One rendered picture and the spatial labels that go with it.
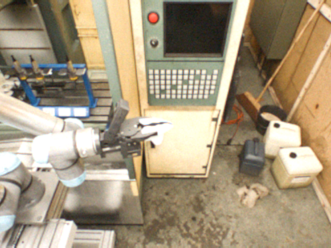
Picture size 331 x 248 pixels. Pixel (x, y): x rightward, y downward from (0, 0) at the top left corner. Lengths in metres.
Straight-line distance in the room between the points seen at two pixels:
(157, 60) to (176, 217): 1.41
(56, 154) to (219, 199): 1.87
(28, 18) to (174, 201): 1.95
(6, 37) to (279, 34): 2.74
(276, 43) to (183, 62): 1.97
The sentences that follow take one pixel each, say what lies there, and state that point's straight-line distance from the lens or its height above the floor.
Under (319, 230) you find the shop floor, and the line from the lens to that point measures 2.53.
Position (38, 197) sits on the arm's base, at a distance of 1.08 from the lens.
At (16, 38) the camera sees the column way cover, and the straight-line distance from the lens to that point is 2.39.
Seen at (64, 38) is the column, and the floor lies 1.14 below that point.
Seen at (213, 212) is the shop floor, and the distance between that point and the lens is 2.26.
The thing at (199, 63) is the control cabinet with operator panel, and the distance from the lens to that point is 1.35.
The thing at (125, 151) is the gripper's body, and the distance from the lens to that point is 0.64.
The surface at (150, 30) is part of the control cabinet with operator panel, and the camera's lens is 1.26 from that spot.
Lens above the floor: 2.04
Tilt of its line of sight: 46 degrees down
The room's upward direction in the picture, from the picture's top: straight up
